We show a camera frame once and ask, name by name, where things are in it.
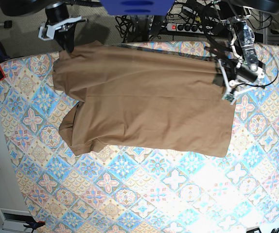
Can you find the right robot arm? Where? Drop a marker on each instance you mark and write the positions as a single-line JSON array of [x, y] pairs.
[[55, 10]]

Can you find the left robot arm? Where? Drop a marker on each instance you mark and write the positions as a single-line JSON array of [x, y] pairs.
[[232, 16]]

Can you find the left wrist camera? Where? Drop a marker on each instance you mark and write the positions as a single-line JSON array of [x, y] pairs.
[[229, 97]]

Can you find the patterned tile tablecloth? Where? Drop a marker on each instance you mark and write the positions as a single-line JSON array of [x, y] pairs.
[[133, 189]]

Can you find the white power strip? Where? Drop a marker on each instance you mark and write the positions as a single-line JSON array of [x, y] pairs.
[[184, 28]]

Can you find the brown t-shirt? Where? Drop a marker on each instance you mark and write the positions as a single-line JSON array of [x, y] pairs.
[[138, 98]]

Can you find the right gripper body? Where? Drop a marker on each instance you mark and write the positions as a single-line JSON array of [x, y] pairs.
[[56, 26]]

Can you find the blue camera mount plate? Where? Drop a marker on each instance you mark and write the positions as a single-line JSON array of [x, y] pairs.
[[137, 7]]

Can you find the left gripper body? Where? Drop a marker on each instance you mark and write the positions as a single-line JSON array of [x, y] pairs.
[[239, 78]]

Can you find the orange black clamp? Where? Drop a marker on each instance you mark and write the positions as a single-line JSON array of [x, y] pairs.
[[33, 224]]

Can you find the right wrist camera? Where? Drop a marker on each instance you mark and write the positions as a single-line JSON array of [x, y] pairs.
[[46, 33]]

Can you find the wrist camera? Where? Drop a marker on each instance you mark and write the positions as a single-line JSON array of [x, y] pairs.
[[229, 97], [46, 33]]

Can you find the white wall vent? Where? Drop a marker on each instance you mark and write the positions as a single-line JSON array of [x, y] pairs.
[[14, 220]]

